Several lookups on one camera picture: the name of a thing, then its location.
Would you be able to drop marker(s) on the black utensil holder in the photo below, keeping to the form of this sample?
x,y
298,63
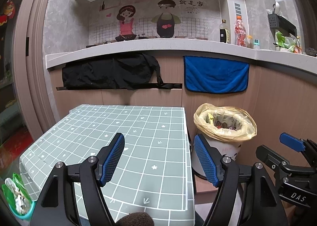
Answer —
x,y
282,23

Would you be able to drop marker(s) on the low wooden stool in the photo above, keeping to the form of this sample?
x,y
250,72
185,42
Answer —
x,y
200,187

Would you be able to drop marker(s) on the teal plastic basin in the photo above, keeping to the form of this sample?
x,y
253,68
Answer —
x,y
27,214

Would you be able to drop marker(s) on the brown door frame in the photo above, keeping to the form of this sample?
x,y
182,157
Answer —
x,y
34,54

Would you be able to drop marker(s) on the orange-capped bottle red contents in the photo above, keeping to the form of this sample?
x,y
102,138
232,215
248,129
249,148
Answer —
x,y
240,31

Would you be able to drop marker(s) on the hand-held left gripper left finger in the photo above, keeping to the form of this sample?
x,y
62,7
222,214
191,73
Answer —
x,y
112,159

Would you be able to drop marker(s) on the white spoon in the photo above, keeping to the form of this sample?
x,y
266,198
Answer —
x,y
276,6

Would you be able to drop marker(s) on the blue towel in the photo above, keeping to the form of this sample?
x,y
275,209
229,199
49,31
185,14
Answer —
x,y
215,74

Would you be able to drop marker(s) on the colourful window decal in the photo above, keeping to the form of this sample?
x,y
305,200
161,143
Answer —
x,y
8,7

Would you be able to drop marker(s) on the small jar yellow lid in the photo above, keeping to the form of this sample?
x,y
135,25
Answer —
x,y
249,42

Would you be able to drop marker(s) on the clear plastic bag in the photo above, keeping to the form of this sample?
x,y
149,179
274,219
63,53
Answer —
x,y
297,46

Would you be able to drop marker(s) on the dark bumpy object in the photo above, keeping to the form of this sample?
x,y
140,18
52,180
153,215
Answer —
x,y
311,52

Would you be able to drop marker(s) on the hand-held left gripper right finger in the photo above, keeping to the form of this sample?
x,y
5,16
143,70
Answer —
x,y
205,161

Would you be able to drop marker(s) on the dark soy sauce bottle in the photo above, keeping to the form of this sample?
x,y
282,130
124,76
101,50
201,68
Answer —
x,y
224,33

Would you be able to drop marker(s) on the light green plastic bag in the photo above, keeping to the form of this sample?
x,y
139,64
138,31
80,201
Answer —
x,y
281,40

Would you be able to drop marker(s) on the brown fuzzy object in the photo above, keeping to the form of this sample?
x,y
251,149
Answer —
x,y
135,219

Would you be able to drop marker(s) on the white trash bin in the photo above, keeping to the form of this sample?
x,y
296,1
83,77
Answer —
x,y
230,151

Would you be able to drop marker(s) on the small teal-capped container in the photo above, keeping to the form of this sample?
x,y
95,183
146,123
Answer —
x,y
256,45

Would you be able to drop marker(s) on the black cloth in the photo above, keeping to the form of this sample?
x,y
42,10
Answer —
x,y
106,73

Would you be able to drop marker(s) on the grey kitchen countertop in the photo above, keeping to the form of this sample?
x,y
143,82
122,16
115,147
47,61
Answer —
x,y
173,46

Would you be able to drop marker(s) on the cartoon couple wall sticker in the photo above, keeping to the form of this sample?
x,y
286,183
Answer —
x,y
146,25

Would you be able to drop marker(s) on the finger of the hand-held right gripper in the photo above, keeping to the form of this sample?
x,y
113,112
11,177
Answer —
x,y
268,156
291,141

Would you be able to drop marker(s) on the green grid tablecloth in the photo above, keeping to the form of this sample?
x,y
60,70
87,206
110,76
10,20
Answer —
x,y
148,136

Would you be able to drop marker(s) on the green printed packet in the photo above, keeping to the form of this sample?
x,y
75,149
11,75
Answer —
x,y
16,178

